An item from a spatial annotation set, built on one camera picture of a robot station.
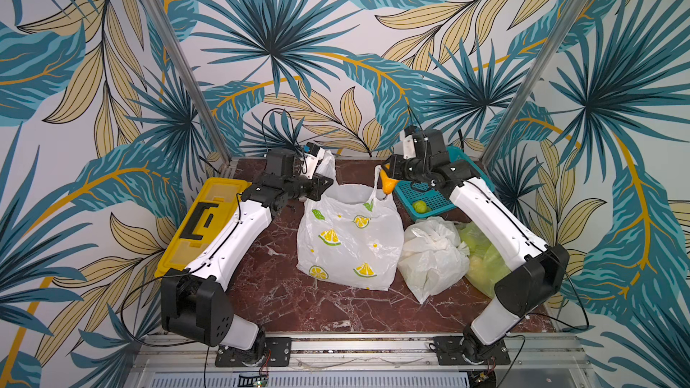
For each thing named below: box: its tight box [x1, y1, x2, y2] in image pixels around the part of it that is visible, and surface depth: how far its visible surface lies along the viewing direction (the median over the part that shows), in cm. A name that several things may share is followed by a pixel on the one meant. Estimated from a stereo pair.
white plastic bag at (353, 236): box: [296, 149, 406, 291], surface depth 81 cm
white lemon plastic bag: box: [397, 216, 470, 305], surface depth 80 cm
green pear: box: [412, 200, 432, 214], surface depth 99 cm
